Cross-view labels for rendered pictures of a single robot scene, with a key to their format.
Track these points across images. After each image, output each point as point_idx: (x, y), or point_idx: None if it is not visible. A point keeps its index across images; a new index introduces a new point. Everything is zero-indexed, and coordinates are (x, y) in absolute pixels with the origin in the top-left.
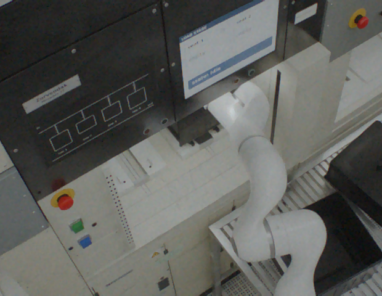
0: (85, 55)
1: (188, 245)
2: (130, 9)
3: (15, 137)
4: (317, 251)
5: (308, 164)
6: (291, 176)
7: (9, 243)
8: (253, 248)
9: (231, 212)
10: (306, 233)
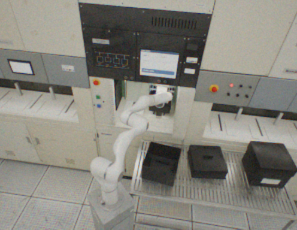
0: (112, 35)
1: (133, 142)
2: (127, 29)
3: (88, 48)
4: (138, 128)
5: (185, 145)
6: (176, 144)
7: (76, 84)
8: (123, 115)
9: (150, 140)
10: (139, 121)
